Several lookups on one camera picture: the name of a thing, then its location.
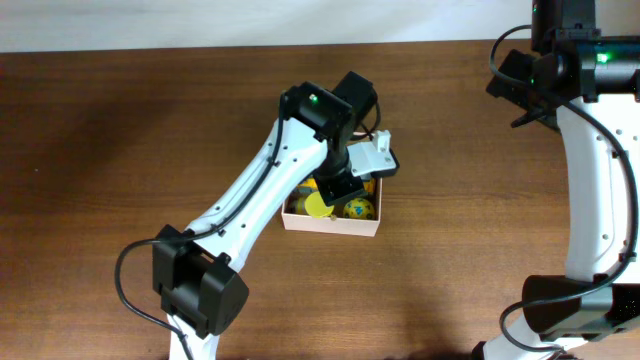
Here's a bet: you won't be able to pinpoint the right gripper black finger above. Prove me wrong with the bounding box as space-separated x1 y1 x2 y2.
510 108 560 131
486 49 544 113

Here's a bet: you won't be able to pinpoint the yellow grey dump truck toy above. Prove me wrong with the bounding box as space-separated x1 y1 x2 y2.
292 177 318 197

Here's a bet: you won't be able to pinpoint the yellow grey mixer truck toy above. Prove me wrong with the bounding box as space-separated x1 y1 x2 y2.
363 178 377 196

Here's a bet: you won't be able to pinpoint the yellow wooden rattle drum toy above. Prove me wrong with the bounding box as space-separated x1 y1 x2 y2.
304 192 336 220

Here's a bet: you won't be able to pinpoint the yellow ball with blue letters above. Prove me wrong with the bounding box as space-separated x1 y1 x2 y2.
342 198 376 220

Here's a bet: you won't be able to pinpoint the yellow and grey ball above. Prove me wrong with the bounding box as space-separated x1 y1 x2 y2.
289 197 307 215

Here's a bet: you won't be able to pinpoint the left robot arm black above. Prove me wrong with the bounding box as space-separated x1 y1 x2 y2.
152 72 399 359

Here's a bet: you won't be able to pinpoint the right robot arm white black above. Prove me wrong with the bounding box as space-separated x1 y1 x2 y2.
472 0 639 360

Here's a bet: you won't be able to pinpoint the white cardboard box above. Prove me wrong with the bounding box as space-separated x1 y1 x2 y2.
280 179 383 237

